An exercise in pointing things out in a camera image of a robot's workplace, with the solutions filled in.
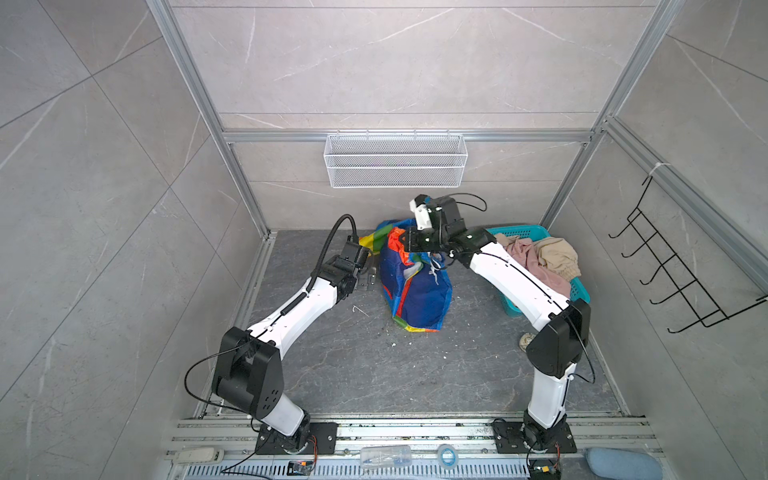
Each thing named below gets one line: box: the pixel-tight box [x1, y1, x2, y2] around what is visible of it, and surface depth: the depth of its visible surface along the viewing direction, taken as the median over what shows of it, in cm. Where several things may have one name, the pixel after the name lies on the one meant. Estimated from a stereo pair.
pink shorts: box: [502, 237, 571, 298], surface depth 105 cm
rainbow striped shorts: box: [359, 218, 453, 332], surface depth 95 cm
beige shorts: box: [532, 237, 581, 281], surface depth 100 cm
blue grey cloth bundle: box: [585, 447, 664, 480], surface depth 69 cm
